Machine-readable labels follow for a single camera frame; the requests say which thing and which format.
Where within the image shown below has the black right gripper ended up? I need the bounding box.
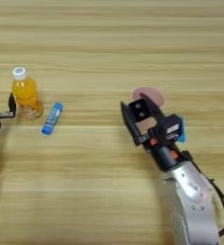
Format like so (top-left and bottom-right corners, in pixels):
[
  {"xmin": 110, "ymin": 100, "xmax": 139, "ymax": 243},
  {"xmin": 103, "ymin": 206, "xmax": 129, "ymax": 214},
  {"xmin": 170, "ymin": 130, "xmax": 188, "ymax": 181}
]
[{"xmin": 120, "ymin": 97, "xmax": 191, "ymax": 173}]

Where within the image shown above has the pink plastic cup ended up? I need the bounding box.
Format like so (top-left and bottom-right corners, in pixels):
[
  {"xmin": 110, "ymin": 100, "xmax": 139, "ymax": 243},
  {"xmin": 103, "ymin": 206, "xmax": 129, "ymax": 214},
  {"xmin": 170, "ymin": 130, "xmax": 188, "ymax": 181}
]
[{"xmin": 131, "ymin": 86, "xmax": 167, "ymax": 135}]

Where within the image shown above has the blue glue stick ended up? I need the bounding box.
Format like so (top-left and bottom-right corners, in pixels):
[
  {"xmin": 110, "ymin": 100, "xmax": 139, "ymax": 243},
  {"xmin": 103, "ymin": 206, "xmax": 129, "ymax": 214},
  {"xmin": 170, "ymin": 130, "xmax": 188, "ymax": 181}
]
[{"xmin": 41, "ymin": 101, "xmax": 64, "ymax": 136}]

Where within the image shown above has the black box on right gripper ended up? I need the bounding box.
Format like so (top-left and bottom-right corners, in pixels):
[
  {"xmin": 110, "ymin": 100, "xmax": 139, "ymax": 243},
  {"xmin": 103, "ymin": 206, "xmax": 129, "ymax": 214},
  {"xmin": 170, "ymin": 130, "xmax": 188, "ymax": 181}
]
[{"xmin": 163, "ymin": 114, "xmax": 183, "ymax": 142}]

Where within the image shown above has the orange juice bottle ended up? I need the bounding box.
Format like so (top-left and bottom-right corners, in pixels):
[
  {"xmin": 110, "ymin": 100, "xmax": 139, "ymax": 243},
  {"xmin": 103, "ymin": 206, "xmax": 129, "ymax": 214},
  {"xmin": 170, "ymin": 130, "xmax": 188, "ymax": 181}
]
[{"xmin": 11, "ymin": 66, "xmax": 44, "ymax": 121}]

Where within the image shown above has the blue rectangular block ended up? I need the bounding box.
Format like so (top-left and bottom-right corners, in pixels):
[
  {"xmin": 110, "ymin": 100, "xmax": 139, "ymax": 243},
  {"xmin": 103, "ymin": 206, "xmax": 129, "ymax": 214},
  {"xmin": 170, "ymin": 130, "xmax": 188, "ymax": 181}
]
[{"xmin": 175, "ymin": 115, "xmax": 187, "ymax": 144}]

